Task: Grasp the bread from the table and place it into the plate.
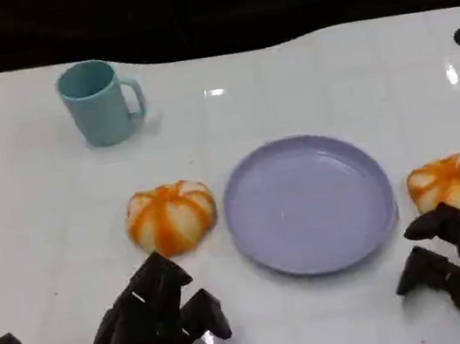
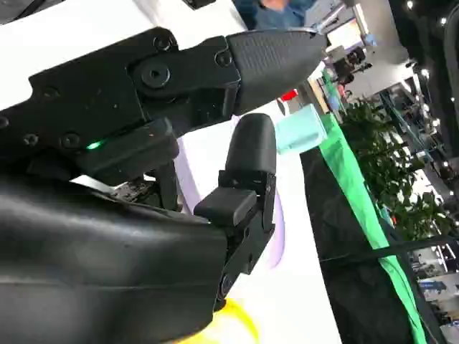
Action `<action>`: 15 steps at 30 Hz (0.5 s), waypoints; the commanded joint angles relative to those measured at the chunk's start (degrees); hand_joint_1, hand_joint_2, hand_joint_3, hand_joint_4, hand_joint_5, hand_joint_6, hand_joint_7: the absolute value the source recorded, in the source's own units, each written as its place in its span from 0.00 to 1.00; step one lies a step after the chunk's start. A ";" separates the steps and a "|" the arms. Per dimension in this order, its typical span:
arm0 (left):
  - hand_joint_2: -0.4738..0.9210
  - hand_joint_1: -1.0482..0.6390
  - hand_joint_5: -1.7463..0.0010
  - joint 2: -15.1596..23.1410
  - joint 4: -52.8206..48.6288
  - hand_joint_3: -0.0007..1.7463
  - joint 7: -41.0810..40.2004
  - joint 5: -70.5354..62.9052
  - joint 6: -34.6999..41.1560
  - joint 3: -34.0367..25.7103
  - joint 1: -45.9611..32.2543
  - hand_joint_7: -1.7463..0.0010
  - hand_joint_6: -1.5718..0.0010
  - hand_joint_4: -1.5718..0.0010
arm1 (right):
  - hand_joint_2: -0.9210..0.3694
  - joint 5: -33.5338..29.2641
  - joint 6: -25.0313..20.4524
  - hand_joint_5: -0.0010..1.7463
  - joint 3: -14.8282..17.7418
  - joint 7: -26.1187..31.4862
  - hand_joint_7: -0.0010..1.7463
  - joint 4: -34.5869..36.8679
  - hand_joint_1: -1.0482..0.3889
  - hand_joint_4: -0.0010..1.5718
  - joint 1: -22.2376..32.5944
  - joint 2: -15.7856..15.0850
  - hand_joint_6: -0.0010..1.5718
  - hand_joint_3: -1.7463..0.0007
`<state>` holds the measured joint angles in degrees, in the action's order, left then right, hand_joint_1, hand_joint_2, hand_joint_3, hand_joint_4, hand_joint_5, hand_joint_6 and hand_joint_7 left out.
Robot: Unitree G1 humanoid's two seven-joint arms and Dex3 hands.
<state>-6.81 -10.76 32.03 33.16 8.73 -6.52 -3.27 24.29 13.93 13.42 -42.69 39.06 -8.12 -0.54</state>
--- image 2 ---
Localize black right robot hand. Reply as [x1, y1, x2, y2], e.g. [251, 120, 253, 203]
[0, 27, 326, 344]

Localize lilac plate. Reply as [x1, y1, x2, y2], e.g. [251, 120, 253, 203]
[177, 115, 288, 270]

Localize orange white toy bread roll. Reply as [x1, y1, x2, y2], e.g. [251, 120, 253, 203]
[210, 297, 260, 344]

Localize pale green mug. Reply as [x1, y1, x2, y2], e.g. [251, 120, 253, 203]
[274, 105, 328, 156]

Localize black backdrop cloth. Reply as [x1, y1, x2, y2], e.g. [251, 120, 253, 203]
[300, 142, 417, 344]

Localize green cloth strip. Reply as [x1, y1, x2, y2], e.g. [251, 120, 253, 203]
[320, 67, 437, 344]

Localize person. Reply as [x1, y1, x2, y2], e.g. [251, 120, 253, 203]
[235, 0, 317, 32]

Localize green leafy plants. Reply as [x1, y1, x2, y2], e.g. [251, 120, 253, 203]
[339, 95, 457, 242]

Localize white display screen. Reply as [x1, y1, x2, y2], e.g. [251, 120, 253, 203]
[325, 18, 360, 47]

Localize thin black cable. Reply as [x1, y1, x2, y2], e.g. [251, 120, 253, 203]
[318, 238, 459, 264]

